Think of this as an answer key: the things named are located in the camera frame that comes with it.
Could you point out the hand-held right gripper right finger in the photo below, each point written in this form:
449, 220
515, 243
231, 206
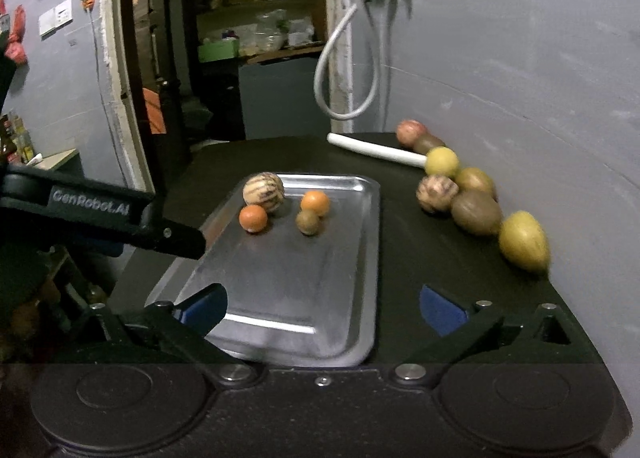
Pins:
442, 310

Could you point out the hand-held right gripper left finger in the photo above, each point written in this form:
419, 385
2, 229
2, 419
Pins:
199, 307

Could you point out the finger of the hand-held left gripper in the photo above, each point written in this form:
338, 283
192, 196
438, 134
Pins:
175, 237

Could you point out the orange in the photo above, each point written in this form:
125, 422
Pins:
253, 218
315, 202

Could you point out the large striped round melon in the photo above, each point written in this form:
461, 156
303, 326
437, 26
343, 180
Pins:
263, 192

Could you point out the large brown kiwi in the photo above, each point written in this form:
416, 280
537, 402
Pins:
476, 212

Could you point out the metal tray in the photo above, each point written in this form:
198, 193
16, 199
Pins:
300, 283

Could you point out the yellow mango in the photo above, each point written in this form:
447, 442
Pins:
524, 241

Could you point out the small striped round fruit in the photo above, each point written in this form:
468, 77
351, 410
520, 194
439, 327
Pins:
436, 193

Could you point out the small brown kiwi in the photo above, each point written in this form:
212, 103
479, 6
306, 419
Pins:
307, 222

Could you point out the yellow-brown pear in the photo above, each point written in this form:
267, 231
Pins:
477, 181

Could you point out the round yellow lemon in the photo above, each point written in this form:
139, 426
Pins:
442, 162

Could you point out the dark brown kiwi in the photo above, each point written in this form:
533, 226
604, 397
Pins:
430, 143

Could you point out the red apple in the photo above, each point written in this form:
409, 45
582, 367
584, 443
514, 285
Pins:
411, 132

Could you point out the grey side table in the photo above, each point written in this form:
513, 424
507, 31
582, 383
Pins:
56, 162

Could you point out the row of bottles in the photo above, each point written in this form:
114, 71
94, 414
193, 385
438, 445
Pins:
14, 138

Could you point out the black stand pole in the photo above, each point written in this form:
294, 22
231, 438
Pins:
171, 138

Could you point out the white tube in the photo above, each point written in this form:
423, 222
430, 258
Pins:
375, 149

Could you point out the green box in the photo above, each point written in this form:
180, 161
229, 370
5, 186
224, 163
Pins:
217, 51

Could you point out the cluttered storage shelf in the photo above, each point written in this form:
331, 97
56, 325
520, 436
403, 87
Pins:
260, 13

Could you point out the red wall decoration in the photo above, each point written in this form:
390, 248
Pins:
15, 36

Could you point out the white wall switch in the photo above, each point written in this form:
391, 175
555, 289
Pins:
55, 18

